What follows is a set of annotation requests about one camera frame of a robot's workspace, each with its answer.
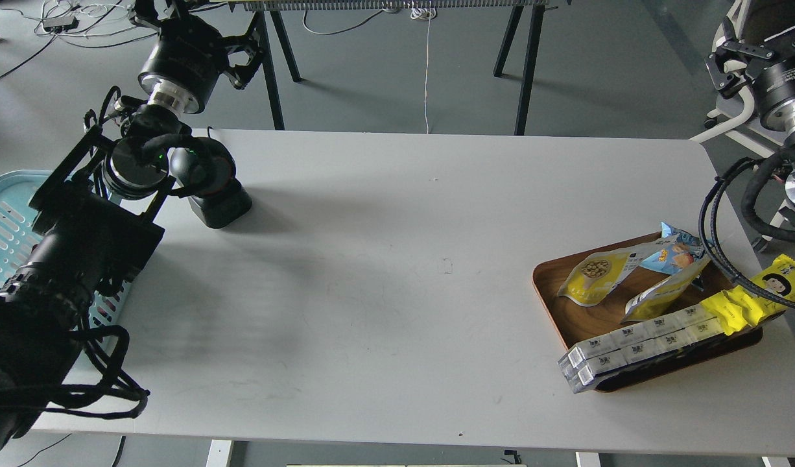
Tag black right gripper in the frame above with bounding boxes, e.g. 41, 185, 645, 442
705, 27, 795, 131

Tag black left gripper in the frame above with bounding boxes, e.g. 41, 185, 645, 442
129, 0, 265, 115

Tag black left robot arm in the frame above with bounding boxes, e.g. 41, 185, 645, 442
0, 1, 267, 450

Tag brown wooden tray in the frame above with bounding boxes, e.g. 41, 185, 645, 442
532, 233, 763, 392

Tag yellow cartoon face snack bag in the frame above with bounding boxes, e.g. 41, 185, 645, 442
700, 254, 795, 336

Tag long silver snack box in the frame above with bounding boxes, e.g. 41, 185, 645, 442
560, 319, 724, 393
558, 305, 724, 373

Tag black power adapter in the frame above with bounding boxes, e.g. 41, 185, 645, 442
41, 14, 78, 34

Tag yellow nut snack pouch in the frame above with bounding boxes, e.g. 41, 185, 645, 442
557, 245, 654, 307

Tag white hanging cable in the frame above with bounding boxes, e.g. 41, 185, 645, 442
410, 5, 437, 134

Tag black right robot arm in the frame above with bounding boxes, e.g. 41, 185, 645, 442
698, 20, 795, 309

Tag yellow white snack pouch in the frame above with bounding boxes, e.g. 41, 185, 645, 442
621, 255, 711, 323

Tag blue snack bag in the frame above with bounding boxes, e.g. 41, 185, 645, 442
640, 222, 706, 275

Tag light blue plastic basket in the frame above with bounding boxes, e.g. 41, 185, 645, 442
0, 171, 130, 372

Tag black barcode scanner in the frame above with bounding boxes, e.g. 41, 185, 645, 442
170, 137, 252, 230

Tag black trestle table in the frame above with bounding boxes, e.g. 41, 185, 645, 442
229, 0, 557, 136

